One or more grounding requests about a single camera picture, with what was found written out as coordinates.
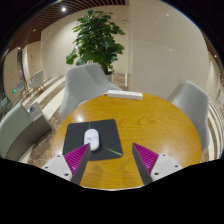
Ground white power strip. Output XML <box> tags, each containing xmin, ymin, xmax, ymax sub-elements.
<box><xmin>106</xmin><ymin>89</ymin><xmax>144</xmax><ymax>101</ymax></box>

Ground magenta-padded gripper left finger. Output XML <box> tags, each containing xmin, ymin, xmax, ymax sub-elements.
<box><xmin>40</xmin><ymin>143</ymin><xmax>92</xmax><ymax>186</ymax></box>

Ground white printed computer mouse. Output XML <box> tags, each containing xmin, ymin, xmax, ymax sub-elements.
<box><xmin>83</xmin><ymin>128</ymin><xmax>101</xmax><ymax>152</ymax></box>

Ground black mouse pad green lines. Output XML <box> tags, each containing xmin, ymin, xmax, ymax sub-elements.
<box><xmin>62</xmin><ymin>118</ymin><xmax>124</xmax><ymax>162</ymax></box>

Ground large green potted plant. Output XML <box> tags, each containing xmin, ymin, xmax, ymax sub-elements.
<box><xmin>65</xmin><ymin>9</ymin><xmax>127</xmax><ymax>75</ymax></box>

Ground light grey shell chair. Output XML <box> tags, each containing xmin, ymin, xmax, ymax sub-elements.
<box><xmin>59</xmin><ymin>63</ymin><xmax>123</xmax><ymax>121</ymax></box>
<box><xmin>166</xmin><ymin>80</ymin><xmax>212</xmax><ymax>153</ymax></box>

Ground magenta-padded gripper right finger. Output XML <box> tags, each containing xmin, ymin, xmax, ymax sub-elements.
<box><xmin>131</xmin><ymin>142</ymin><xmax>184</xmax><ymax>186</ymax></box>

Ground white chair wooden legs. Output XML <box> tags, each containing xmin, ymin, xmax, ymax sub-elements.
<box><xmin>16</xmin><ymin>79</ymin><xmax>28</xmax><ymax>98</ymax></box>
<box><xmin>28</xmin><ymin>69</ymin><xmax>46</xmax><ymax>96</ymax></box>

